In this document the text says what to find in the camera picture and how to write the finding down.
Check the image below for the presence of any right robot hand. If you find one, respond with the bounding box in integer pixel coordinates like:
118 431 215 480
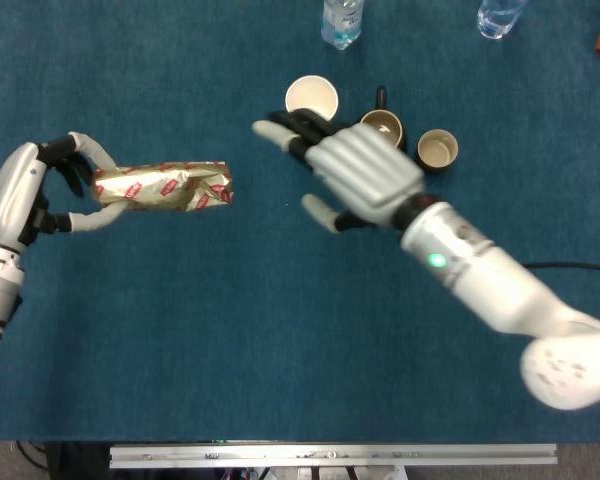
251 108 428 235

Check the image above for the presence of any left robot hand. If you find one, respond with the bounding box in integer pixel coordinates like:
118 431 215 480
0 131 127 250

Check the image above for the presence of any gold foil snack packet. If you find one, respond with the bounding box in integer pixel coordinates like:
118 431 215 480
90 159 235 214

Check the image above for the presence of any black ceramic pitcher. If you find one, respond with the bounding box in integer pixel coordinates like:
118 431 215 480
358 85 408 152

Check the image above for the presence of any black ceramic teacup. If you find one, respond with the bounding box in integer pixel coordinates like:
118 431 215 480
413 128 460 176

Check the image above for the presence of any white paper cup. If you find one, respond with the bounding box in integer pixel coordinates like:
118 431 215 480
284 74 340 124

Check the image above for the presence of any labelled clear water bottle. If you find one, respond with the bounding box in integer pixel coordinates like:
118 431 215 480
321 0 365 51

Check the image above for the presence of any plain clear water bottle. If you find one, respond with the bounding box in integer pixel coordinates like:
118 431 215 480
476 0 527 41

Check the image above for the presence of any blue felt table cloth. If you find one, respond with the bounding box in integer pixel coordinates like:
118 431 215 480
0 0 600 444

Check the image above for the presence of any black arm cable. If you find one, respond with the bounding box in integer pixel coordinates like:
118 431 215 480
522 260 600 274

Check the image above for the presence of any black floor cable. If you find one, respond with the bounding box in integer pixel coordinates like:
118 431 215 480
14 440 50 472

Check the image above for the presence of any aluminium profile rail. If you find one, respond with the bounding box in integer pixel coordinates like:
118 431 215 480
108 442 559 470

